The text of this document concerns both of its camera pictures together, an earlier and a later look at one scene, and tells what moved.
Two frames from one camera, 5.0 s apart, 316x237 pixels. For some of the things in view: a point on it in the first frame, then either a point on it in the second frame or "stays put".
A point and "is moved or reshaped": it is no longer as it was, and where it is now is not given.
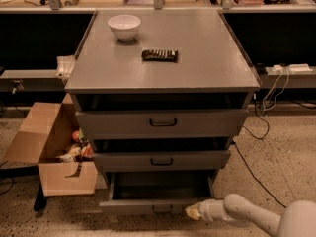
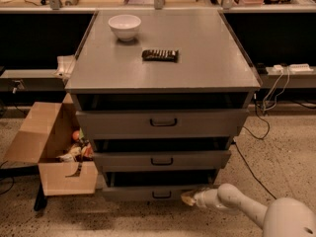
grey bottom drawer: [156, 193] is moved or reshaped
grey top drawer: [162, 124] stays put
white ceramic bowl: [124, 27] stays put
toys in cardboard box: [79, 151] stays put
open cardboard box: [43, 135] stays put
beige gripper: [206, 208] → [199, 198]
